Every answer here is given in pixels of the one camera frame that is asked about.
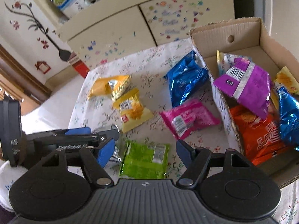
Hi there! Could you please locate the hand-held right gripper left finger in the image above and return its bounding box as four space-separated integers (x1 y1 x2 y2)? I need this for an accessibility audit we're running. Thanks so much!
42 138 116 186

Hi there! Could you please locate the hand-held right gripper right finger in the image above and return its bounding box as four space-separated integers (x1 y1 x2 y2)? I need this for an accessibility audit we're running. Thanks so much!
176 139 251 187

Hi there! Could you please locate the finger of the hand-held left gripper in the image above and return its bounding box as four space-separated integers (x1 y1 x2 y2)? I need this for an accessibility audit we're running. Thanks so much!
53 126 92 136
92 129 121 144

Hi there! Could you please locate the silver foil snack packet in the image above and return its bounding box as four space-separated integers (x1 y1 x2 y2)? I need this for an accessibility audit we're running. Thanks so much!
92 124 122 164

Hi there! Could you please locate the small yellow snack packet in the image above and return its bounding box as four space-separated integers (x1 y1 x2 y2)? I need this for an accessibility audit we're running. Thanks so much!
112 88 155 134
271 66 299 110

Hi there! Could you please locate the pink snack packet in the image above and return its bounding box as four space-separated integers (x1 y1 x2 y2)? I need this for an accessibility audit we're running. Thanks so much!
160 98 221 141

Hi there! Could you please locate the green snack packet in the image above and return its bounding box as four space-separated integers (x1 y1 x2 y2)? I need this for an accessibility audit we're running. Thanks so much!
119 140 170 180

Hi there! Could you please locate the large yellow snack packet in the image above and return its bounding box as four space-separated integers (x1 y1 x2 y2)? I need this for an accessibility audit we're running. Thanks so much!
87 75 131 99

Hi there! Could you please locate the blue foil snack packet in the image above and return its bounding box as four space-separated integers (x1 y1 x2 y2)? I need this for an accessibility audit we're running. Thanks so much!
277 86 299 152
164 50 209 108

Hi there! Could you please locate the orange red snack packet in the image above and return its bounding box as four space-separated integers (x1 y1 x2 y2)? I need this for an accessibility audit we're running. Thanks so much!
229 105 290 166

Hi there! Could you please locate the purple snack packet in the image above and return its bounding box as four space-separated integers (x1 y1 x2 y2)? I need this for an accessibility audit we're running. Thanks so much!
213 56 272 119

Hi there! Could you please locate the white snack packet yellow edge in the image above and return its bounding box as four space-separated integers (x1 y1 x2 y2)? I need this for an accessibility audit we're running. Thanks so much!
216 50 253 77

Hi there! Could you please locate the cardboard box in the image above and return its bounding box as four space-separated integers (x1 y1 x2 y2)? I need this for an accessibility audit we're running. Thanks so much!
189 17 299 189

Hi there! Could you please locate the person's left hand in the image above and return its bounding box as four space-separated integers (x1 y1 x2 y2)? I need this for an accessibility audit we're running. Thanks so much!
0 160 27 211

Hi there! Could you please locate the floral tablecloth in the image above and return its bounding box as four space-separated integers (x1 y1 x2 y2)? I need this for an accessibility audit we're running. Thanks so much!
68 37 299 224

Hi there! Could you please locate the red carton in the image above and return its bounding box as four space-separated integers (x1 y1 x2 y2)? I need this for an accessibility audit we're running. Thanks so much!
68 51 90 78

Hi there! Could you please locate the cream wooden cabinet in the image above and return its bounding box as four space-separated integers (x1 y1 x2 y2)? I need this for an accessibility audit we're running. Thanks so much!
19 0 235 73

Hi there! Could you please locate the white refrigerator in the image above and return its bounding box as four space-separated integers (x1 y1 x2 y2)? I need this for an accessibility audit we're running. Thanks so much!
253 0 299 52

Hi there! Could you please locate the red house wall sticker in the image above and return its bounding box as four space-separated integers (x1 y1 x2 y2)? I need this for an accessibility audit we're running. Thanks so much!
35 61 51 74

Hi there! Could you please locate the brown wooden door frame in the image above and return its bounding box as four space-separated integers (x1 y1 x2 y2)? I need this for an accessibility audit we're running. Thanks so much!
0 44 53 115

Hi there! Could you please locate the black vase flower wall sticker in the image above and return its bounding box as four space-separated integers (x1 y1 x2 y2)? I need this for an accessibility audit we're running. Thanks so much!
5 1 73 61

